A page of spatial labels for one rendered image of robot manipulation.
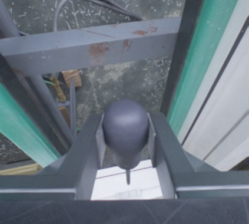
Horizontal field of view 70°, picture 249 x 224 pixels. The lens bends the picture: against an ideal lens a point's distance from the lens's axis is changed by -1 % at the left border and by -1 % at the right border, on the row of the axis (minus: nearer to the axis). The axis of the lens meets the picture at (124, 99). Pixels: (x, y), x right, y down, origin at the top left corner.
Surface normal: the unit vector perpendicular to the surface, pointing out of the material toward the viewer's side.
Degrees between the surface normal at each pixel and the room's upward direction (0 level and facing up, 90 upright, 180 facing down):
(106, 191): 90
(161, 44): 0
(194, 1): 90
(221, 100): 90
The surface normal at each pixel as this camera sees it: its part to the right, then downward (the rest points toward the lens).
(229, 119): -0.98, 0.17
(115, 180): -0.03, -0.61
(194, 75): 0.19, 0.77
